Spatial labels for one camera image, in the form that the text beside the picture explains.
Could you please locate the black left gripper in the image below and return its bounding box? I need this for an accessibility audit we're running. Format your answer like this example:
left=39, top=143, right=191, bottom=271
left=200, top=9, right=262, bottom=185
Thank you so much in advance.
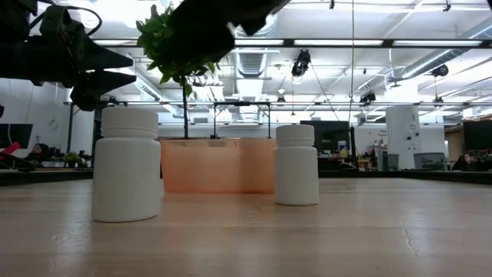
left=0, top=33, right=138, bottom=112

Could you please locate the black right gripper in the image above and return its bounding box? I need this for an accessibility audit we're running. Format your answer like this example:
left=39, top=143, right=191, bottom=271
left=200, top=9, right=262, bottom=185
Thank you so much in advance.
left=168, top=0, right=236, bottom=65

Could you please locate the white plastic pill bottle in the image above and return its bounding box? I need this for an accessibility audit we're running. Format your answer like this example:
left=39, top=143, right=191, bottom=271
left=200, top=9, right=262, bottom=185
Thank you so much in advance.
left=91, top=106, right=162, bottom=223
left=273, top=124, right=321, bottom=206

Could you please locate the translucent orange plastic basket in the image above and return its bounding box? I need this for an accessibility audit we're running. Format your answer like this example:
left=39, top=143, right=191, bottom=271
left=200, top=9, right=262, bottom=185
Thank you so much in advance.
left=159, top=138, right=278, bottom=195

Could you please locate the potted tree in black pot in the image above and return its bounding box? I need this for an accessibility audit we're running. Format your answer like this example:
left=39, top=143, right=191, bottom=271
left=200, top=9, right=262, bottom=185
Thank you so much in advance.
left=136, top=4, right=235, bottom=140

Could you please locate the black vertical pole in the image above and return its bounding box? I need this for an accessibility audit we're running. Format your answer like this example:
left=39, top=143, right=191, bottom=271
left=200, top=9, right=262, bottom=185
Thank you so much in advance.
left=67, top=102, right=76, bottom=155

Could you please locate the small green plant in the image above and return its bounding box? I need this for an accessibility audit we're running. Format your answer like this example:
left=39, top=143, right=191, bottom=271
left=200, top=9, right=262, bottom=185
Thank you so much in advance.
left=63, top=152, right=82, bottom=169

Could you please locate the person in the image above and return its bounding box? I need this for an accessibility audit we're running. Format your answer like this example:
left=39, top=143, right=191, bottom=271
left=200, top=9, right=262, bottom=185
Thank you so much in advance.
left=25, top=142, right=52, bottom=163
left=451, top=153, right=477, bottom=172

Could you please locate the black computer monitor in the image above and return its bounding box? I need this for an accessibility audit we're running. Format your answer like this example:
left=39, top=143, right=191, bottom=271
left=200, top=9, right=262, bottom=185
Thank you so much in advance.
left=463, top=121, right=492, bottom=153
left=299, top=120, right=351, bottom=162
left=0, top=123, right=34, bottom=149

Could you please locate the black overhead light bar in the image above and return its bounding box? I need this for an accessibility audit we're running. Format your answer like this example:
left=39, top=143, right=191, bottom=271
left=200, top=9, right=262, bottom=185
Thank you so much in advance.
left=91, top=37, right=492, bottom=49

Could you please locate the white square pillar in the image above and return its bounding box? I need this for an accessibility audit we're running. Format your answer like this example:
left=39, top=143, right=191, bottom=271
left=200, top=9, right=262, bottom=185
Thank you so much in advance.
left=386, top=105, right=422, bottom=171

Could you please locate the grey waste bin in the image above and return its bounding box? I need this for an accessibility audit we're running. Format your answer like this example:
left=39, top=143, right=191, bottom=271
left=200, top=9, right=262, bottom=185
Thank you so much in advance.
left=377, top=152, right=401, bottom=172

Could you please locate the grey storage bin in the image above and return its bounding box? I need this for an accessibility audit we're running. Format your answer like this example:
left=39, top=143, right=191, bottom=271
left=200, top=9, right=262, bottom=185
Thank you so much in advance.
left=413, top=152, right=449, bottom=172

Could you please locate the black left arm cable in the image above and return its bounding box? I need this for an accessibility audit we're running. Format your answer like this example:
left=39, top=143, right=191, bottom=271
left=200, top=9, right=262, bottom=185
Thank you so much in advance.
left=28, top=3, right=104, bottom=38

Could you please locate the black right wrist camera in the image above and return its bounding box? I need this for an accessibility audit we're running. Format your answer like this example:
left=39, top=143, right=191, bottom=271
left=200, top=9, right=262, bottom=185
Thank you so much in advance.
left=238, top=15, right=272, bottom=37

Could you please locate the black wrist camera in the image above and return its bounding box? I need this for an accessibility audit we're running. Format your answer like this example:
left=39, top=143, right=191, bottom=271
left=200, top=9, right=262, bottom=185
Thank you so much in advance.
left=238, top=15, right=272, bottom=37
left=38, top=5, right=86, bottom=42

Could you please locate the silver ceiling air duct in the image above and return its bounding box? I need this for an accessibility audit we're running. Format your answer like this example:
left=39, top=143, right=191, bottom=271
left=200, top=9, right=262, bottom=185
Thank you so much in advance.
left=230, top=15, right=281, bottom=80

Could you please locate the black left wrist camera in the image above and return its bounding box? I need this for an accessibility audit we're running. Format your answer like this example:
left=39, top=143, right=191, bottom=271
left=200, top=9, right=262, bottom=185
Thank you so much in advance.
left=38, top=5, right=86, bottom=42

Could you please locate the black metal frame stand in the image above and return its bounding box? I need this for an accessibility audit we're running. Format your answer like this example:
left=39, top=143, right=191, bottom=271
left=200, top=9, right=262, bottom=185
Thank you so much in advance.
left=213, top=101, right=271, bottom=139

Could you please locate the red-handled black clamp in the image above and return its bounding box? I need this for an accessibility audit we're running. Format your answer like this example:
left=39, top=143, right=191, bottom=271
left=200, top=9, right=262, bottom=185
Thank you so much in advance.
left=0, top=142, right=38, bottom=172

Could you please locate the black table edge frame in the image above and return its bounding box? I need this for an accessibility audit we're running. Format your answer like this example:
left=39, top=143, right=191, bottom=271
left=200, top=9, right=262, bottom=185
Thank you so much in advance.
left=0, top=167, right=492, bottom=185

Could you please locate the thin hanging cable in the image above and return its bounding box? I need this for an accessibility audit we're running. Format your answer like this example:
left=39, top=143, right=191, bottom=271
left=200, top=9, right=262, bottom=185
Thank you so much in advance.
left=351, top=0, right=356, bottom=124

